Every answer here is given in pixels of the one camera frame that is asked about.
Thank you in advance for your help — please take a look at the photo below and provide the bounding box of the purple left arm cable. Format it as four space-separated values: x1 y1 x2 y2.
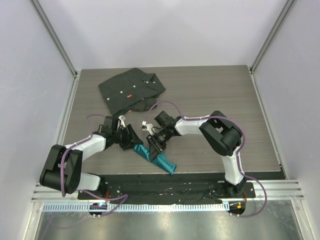
60 114 128 218

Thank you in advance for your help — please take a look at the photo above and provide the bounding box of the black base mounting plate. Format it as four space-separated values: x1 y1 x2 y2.
92 173 256 205

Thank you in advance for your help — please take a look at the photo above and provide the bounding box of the white slotted cable duct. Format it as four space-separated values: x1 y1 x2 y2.
42 201 230 213

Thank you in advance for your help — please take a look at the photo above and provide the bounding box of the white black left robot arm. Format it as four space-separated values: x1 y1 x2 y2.
39 115 143 200

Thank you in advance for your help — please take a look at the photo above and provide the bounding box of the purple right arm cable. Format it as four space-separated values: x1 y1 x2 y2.
143 100 269 219

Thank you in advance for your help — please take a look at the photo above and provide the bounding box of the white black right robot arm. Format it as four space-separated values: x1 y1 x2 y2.
142 110 246 198

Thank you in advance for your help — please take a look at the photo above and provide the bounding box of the teal satin napkin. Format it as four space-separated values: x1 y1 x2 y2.
133 144 177 175

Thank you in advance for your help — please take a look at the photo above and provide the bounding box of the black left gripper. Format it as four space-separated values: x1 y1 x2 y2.
112 124 143 151

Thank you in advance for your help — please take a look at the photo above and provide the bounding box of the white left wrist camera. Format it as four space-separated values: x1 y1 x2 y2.
118 115 127 128

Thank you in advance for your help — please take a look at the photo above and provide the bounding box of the aluminium frame post left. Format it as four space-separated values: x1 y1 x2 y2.
28 0 78 77

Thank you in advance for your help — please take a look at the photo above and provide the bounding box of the dark pinstriped shirt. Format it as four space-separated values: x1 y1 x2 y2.
98 68 166 116

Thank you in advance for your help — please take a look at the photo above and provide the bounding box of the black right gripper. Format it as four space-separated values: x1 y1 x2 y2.
146 127 171 161

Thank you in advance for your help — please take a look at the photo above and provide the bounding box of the aluminium frame rail right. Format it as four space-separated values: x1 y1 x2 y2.
249 0 298 73

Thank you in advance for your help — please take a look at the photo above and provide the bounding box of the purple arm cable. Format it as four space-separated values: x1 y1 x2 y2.
60 114 128 218
143 100 269 219

